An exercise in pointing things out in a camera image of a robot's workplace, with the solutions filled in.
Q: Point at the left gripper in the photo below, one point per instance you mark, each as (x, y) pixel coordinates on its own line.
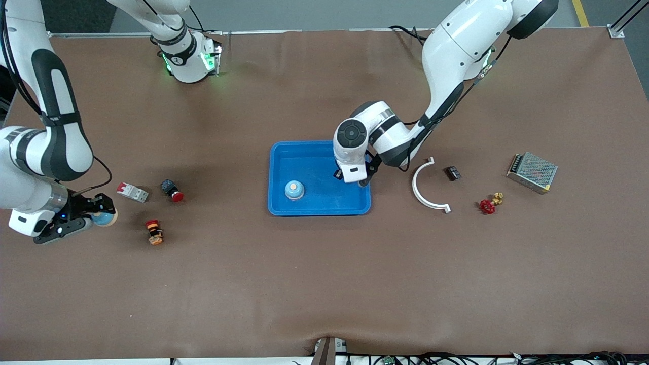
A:
(336, 176)

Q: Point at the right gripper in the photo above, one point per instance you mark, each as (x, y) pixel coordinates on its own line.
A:
(81, 205)

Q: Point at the blue round bell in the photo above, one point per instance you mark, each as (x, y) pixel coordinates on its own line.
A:
(294, 191)
(105, 219)

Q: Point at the short black capacitor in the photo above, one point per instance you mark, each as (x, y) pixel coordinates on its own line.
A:
(453, 173)

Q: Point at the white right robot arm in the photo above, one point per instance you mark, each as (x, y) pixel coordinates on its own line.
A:
(61, 147)

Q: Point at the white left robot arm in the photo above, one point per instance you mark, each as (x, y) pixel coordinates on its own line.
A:
(451, 45)

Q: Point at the white red circuit breaker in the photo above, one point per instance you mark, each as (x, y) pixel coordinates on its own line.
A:
(133, 192)

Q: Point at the blue plastic tray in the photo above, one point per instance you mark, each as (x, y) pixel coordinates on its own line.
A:
(309, 167)

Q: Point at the red orange emergency stop button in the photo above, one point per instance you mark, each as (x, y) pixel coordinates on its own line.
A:
(154, 234)

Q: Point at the black red push button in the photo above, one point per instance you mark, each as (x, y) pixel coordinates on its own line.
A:
(170, 187)

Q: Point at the brown table mat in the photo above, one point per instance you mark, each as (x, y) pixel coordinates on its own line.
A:
(324, 284)

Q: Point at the metal mesh power supply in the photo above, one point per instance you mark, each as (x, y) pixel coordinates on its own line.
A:
(532, 172)

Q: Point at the grey metal table bracket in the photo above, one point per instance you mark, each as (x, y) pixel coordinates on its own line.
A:
(327, 352)

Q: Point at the aluminium frame profile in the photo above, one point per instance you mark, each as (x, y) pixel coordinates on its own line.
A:
(615, 32)

